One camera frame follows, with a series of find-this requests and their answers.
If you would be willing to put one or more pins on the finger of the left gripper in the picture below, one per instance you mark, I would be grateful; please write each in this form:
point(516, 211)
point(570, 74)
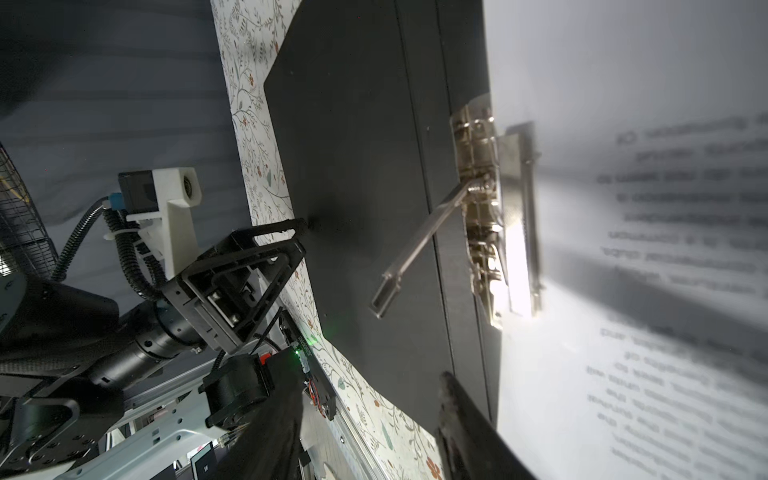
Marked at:
point(282, 237)

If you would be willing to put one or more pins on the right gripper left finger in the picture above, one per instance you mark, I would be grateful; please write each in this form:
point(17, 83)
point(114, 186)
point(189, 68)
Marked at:
point(270, 426)

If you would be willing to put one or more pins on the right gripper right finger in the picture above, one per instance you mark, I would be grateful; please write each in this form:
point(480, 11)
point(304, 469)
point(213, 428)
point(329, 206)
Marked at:
point(469, 446)

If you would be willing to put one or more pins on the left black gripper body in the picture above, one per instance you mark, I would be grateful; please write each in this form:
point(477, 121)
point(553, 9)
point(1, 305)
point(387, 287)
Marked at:
point(226, 293)

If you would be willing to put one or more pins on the printed paper sheet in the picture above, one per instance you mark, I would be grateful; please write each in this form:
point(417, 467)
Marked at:
point(647, 358)

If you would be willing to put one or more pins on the orange folder black inside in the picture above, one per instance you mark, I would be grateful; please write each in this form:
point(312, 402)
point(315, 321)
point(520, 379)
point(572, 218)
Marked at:
point(361, 95)

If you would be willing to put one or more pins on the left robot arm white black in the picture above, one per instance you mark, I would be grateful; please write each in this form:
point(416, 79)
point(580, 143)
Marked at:
point(68, 356)

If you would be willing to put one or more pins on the metal folder clip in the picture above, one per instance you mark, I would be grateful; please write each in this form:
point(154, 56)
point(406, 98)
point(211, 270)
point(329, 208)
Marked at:
point(495, 195)

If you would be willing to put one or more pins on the floral table mat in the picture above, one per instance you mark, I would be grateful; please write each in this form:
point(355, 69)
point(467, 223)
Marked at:
point(369, 437)

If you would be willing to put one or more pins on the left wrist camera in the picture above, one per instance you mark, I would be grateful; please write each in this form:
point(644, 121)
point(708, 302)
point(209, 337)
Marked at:
point(161, 202)

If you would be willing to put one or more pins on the black wire mesh basket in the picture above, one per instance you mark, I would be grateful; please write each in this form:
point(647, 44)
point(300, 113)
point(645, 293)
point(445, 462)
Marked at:
point(25, 244)

